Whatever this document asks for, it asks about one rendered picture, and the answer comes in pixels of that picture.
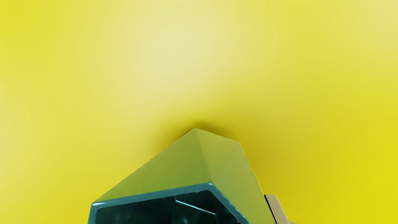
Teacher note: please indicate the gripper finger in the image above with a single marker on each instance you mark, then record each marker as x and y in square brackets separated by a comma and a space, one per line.
[277, 211]

